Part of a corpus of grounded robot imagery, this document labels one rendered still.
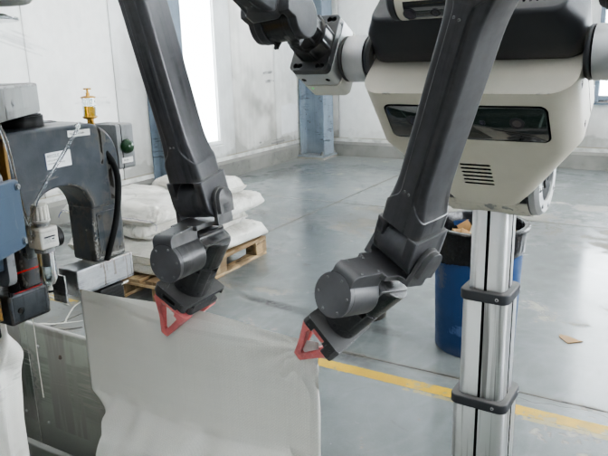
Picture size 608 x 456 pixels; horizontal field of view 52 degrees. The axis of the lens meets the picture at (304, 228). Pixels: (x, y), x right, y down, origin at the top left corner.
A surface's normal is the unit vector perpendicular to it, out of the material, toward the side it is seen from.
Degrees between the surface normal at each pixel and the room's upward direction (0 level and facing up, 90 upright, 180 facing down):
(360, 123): 90
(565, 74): 40
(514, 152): 130
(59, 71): 90
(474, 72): 116
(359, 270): 26
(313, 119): 90
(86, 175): 90
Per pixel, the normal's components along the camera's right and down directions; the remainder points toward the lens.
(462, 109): 0.57, 0.59
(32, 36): 0.85, 0.12
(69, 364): -0.50, 0.23
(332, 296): -0.67, 0.00
